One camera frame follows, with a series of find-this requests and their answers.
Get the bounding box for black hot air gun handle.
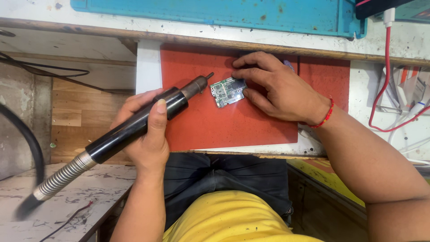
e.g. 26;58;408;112
33;72;214;201

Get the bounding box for white charger plug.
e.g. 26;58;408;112
384;7;396;28

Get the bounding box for person's yellow shirt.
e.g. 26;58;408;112
163;190;325;242

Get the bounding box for red silicone work mat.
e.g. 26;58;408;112
160;43;351;152

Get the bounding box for black hot air hose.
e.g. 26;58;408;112
0;102;46;220

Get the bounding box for red thread wrist bracelet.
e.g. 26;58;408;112
307;96;335;129

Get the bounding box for thin red wire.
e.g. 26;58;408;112
39;201;93;242

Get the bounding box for green phone circuit board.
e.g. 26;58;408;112
210;77;248;108

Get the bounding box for red charging cable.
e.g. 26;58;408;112
368;26;430;132

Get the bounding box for person's left hand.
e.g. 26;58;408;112
110;88;170;169

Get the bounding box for black cable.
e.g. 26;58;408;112
0;51;135;95

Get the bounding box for black device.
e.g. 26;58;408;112
355;0;430;20

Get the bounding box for person's right hand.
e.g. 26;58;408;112
231;51;334;126

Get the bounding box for person's dark jeans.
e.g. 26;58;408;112
163;152;293;232

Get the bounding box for blue metal tray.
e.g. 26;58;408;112
70;0;367;39

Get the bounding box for heap of white cables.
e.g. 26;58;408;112
376;65;430;165

